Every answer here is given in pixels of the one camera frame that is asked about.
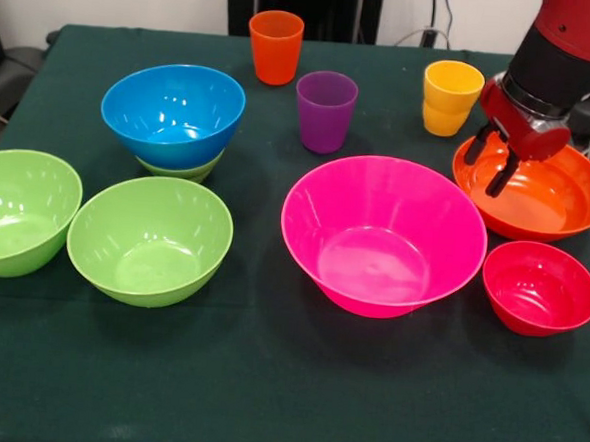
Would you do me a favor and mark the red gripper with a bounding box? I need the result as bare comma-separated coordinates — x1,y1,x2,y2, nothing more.
460,75,575,204

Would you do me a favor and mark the orange plastic bowl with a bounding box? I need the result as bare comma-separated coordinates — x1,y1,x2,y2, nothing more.
447,133,590,246

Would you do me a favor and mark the pink plastic bowl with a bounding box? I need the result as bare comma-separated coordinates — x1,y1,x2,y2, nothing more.
274,149,494,326

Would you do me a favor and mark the blue plastic bowl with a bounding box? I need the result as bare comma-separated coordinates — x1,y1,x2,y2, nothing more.
96,59,249,175

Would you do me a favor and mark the yellow plastic cup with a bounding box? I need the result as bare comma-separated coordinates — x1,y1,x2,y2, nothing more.
421,58,487,116
420,101,471,139

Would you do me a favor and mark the small red plastic bowl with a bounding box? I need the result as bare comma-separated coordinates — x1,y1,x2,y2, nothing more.
477,237,590,341

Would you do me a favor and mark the purple plastic cup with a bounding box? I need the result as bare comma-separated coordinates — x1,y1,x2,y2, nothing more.
291,69,361,157

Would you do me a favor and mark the orange plastic cup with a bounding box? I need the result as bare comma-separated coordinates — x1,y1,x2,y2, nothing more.
244,8,307,88

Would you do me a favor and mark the dark green tablecloth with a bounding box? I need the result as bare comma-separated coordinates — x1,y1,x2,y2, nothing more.
0,20,590,442

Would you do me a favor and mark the small green plastic bowl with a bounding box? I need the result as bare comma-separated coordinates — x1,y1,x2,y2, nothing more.
133,140,226,186

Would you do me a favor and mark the large green plastic bowl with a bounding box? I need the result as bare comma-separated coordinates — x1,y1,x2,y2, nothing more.
62,170,237,313
0,147,87,283

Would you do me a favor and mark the black office chair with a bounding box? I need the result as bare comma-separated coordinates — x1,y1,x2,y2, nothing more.
0,0,64,127

